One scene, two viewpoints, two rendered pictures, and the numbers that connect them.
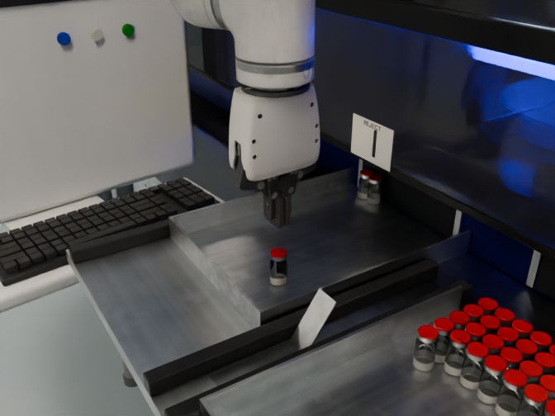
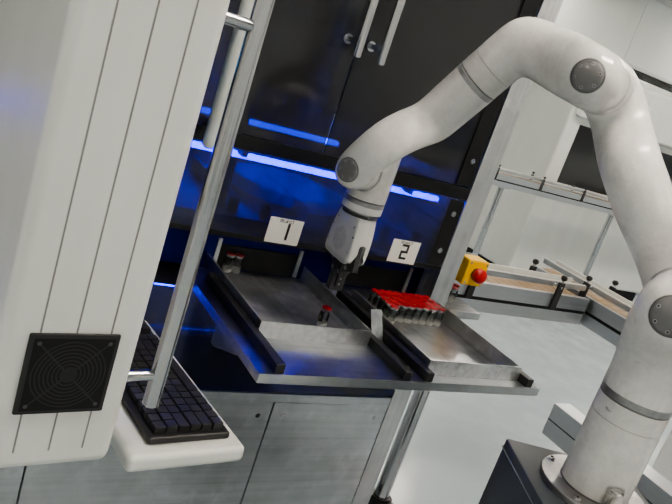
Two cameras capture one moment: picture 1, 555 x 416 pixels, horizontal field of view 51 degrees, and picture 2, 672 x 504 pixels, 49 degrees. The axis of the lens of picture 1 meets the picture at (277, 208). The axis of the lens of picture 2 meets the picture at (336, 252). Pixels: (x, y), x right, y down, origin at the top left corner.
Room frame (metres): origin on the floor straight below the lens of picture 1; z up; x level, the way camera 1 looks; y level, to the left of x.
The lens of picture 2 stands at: (0.67, 1.47, 1.44)
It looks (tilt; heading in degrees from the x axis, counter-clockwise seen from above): 15 degrees down; 269
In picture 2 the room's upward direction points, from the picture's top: 19 degrees clockwise
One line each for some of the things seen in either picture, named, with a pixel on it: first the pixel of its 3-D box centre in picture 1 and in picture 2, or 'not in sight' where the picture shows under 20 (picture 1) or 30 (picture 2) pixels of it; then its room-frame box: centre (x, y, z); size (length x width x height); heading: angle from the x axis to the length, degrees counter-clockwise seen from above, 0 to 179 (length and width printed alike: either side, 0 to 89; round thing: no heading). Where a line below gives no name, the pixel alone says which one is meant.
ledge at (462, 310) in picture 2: not in sight; (447, 303); (0.29, -0.51, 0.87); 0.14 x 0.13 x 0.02; 122
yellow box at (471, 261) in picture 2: not in sight; (468, 268); (0.28, -0.47, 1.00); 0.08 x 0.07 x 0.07; 122
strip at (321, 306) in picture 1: (274, 338); (388, 336); (0.48, 0.00, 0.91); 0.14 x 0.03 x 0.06; 123
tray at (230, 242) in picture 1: (316, 234); (283, 297); (0.72, -0.06, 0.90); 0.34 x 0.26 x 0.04; 122
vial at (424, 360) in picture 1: (425, 347); (391, 315); (0.47, -0.16, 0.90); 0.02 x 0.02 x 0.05
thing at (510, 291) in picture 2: not in sight; (501, 283); (0.11, -0.74, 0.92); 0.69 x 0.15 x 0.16; 32
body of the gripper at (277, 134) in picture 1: (276, 124); (352, 233); (0.62, 0.00, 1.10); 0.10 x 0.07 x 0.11; 123
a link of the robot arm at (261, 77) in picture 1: (277, 68); (362, 204); (0.62, 0.00, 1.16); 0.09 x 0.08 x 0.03; 123
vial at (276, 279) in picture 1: (278, 267); (323, 317); (0.62, 0.00, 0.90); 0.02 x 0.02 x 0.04
